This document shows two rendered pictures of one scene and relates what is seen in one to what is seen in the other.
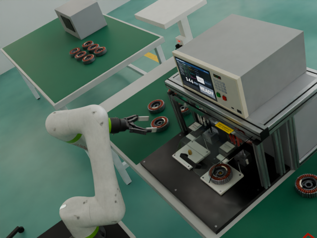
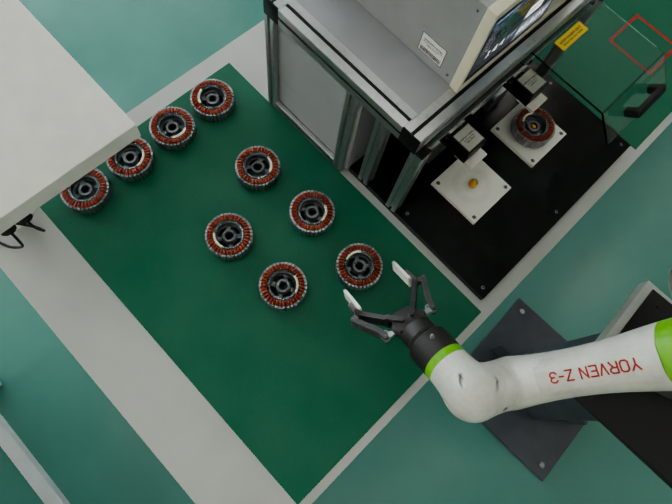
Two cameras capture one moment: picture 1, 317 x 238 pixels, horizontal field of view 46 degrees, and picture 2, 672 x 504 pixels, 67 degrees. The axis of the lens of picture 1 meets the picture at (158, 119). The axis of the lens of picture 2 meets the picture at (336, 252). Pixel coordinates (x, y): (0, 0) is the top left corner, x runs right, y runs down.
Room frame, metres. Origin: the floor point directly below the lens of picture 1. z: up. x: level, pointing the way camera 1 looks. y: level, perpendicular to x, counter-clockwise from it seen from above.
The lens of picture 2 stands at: (2.08, 0.25, 1.94)
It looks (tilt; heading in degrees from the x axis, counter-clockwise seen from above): 72 degrees down; 230
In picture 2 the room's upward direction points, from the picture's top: 18 degrees clockwise
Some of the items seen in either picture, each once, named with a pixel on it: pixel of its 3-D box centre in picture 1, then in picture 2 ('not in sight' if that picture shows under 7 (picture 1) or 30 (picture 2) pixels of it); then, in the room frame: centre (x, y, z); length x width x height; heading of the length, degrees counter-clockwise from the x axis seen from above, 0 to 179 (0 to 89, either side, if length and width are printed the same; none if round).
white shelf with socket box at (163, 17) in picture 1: (178, 36); (35, 181); (2.38, -0.35, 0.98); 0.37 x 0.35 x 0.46; 21
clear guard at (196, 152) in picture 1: (217, 142); (589, 59); (1.17, -0.20, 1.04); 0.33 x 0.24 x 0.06; 111
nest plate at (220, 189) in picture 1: (221, 177); (528, 132); (1.21, -0.18, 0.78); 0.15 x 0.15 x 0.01; 21
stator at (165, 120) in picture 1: (160, 123); (358, 266); (1.80, 0.00, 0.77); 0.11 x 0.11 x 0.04
